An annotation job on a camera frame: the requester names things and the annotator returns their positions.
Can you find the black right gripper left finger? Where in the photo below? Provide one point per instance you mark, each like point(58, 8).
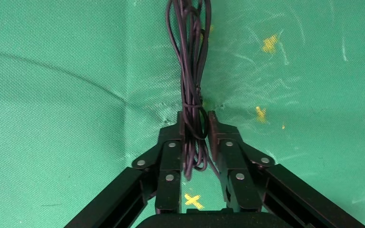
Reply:
point(170, 157)

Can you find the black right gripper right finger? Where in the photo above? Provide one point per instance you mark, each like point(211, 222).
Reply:
point(233, 157)

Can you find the green table cloth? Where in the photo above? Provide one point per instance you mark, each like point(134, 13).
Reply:
point(59, 126)

